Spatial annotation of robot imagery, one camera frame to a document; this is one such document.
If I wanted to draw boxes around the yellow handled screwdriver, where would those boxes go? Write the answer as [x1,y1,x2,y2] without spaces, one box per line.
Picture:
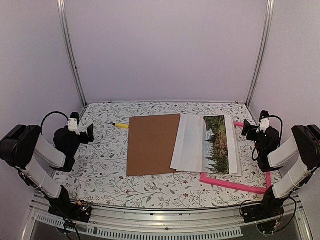
[106,122,130,129]

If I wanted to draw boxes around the white passe-partout mat board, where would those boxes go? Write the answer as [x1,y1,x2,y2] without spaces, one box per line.
[174,115,243,177]

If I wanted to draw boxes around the landscape photo with white mat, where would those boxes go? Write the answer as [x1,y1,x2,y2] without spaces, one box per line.
[169,114,240,175]

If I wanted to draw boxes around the brown frame backing board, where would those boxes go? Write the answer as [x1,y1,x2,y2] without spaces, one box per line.
[126,114,181,177]

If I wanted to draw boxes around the pink picture frame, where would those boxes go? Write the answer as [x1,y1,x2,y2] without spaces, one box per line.
[199,121,273,195]

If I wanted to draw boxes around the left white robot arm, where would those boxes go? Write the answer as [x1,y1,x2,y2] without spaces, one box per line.
[0,125,94,217]

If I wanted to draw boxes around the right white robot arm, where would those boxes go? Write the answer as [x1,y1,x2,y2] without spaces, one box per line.
[241,117,320,218]

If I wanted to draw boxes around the floral patterned table mat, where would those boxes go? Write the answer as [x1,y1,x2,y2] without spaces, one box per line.
[53,102,263,209]

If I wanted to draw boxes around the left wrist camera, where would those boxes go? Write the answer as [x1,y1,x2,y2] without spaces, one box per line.
[67,112,80,136]

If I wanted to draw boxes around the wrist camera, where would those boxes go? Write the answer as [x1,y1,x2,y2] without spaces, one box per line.
[67,112,80,136]
[257,110,270,133]

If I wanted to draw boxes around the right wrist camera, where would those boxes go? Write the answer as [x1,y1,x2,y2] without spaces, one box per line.
[257,110,270,133]

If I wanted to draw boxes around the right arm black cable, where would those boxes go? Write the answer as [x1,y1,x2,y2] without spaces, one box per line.
[251,114,285,162]

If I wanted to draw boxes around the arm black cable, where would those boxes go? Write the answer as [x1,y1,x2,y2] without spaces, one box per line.
[40,111,70,133]
[251,114,285,162]

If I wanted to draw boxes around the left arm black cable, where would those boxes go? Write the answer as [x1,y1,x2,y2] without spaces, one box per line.
[40,111,70,133]

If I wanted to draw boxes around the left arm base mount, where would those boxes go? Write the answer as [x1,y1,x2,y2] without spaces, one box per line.
[48,199,92,223]

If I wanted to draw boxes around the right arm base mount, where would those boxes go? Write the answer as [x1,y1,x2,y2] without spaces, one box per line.
[239,200,285,235]

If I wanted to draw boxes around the aluminium front rail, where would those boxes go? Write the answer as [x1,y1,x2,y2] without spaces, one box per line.
[21,194,316,240]

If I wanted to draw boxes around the right aluminium corner post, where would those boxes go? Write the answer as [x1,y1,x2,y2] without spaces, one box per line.
[245,0,275,109]

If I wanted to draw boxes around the aluminium corner post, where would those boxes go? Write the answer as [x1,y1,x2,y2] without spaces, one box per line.
[56,0,88,108]
[245,0,275,109]

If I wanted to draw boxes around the left aluminium corner post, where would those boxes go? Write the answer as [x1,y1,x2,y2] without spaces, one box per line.
[56,0,88,108]

